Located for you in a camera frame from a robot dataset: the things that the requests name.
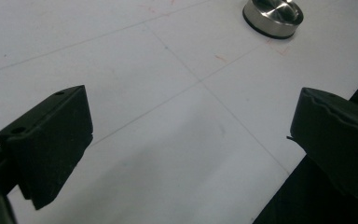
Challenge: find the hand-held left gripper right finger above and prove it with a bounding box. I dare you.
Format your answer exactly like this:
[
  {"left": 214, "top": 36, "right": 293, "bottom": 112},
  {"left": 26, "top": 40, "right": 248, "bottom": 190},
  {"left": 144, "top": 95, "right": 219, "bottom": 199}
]
[{"left": 286, "top": 87, "right": 358, "bottom": 203}]

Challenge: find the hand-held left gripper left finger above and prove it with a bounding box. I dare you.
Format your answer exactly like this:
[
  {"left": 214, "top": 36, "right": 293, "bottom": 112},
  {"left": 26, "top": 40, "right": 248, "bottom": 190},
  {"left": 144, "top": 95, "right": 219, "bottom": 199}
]
[{"left": 0, "top": 84, "right": 94, "bottom": 211}]

